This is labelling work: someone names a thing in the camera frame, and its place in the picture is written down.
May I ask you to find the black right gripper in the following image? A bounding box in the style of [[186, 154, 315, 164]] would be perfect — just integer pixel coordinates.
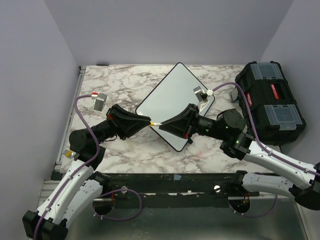
[[158, 104, 227, 141]]

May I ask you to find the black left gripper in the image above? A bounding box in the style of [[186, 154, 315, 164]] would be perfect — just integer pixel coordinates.
[[94, 103, 153, 145]]

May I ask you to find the white whiteboard with black frame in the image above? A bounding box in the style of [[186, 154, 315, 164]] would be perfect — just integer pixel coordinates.
[[135, 62, 216, 153]]

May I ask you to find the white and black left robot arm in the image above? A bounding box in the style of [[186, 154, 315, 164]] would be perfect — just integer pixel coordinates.
[[22, 104, 151, 240]]

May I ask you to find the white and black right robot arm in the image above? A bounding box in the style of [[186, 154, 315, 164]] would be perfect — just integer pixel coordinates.
[[159, 104, 320, 211]]

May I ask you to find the blue tape piece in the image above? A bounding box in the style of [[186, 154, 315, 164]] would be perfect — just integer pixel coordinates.
[[173, 174, 182, 181]]

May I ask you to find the black plastic toolbox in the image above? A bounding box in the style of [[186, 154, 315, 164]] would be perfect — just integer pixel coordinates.
[[235, 61, 306, 146]]

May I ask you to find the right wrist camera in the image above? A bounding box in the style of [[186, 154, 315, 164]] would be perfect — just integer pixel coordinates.
[[193, 86, 215, 113]]

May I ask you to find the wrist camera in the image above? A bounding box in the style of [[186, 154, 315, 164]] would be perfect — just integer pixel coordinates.
[[193, 86, 215, 113], [91, 92, 108, 112]]

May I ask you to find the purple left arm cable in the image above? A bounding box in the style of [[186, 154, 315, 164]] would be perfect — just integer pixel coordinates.
[[33, 94, 144, 240]]

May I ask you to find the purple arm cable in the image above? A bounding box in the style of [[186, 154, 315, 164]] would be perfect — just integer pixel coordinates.
[[212, 82, 320, 218], [33, 94, 144, 240]]

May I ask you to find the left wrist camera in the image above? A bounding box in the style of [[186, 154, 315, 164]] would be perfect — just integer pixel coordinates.
[[91, 92, 108, 112]]

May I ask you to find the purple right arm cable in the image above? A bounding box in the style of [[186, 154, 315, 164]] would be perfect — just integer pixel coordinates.
[[212, 82, 320, 218]]

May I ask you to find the small dark wall clip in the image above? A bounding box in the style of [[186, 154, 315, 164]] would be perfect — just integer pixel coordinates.
[[96, 63, 109, 67]]

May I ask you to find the aluminium frame profile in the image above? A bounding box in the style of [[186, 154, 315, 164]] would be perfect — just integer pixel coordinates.
[[27, 66, 87, 240]]

